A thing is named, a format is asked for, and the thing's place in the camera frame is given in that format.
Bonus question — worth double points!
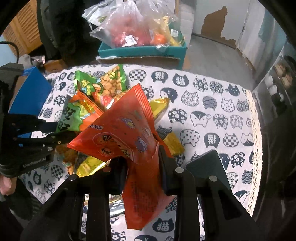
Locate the orange green snack bag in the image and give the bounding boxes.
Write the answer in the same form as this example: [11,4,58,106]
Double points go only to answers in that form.
[56,90,103,133]

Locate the gold long snack pack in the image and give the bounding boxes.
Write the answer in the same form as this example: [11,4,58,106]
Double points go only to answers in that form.
[75,97,186,178]

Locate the red orange snack bag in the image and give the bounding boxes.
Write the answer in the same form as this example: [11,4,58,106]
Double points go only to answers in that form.
[67,84,171,230]

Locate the person left hand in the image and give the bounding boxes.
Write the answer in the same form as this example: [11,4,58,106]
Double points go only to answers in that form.
[0,175,17,195]

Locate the blue cardboard box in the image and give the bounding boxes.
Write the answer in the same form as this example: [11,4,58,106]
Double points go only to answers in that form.
[7,67,52,139]

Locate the red fries snack bag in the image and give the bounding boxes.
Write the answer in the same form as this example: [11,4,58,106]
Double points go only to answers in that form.
[92,90,128,110]

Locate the wooden louvered cabinet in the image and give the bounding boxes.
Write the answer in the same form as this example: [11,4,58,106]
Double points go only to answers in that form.
[3,1,42,56]

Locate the green peanut snack bag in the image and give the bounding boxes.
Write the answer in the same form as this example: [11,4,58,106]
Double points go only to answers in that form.
[75,64,127,97]

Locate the black hanging coat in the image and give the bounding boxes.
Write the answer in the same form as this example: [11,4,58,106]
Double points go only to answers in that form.
[37,0,101,67]

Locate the cat pattern tablecloth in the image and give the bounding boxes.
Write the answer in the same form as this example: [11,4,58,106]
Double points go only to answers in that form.
[20,65,258,240]

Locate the shoe rack shelf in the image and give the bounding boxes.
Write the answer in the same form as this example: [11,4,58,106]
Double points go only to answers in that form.
[252,41,295,126]

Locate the white printed plastic bag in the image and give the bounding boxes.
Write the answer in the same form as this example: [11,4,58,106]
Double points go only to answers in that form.
[81,1,113,27]

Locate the clear plastic bag of fruit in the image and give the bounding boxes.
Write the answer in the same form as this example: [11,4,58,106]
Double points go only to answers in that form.
[90,1,185,49]

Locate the teal cardboard box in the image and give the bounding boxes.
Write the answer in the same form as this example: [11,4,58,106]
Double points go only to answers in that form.
[96,43,187,70]

